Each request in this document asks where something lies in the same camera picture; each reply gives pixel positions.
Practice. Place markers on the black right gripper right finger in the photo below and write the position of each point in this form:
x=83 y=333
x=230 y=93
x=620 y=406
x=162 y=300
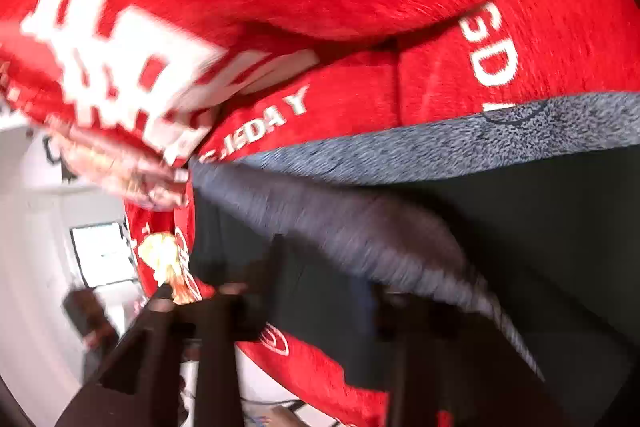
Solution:
x=440 y=366

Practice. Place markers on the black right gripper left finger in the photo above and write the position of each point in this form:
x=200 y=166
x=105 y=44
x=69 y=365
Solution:
x=138 y=382

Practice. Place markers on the black pants with grey waistband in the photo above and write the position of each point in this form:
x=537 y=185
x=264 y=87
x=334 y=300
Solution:
x=528 y=215

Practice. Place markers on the bright window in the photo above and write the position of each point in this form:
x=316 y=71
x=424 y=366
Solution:
x=103 y=254

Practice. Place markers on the floral patterned pillow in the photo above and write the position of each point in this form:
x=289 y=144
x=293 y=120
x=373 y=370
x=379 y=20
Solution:
x=122 y=169

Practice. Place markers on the red bedspread with white letters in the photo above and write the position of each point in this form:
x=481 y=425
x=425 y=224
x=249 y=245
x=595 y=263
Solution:
x=568 y=47

